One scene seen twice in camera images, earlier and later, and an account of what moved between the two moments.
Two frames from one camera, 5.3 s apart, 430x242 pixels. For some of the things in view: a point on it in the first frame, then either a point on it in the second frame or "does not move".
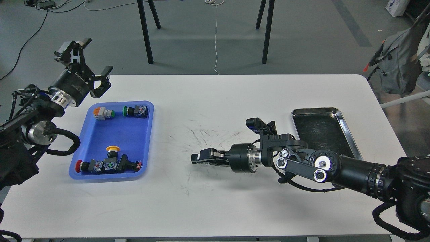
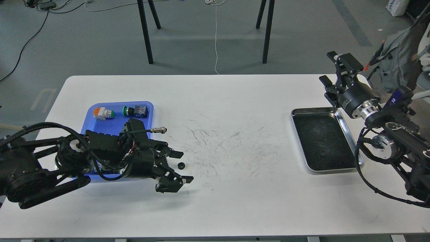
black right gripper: [243, 158] → [359, 99]
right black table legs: [268, 26] does not move
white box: [397, 8] does not move
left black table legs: [141, 6] does not move
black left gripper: [72, 86] → [149, 159]
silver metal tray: [324, 128] does not move
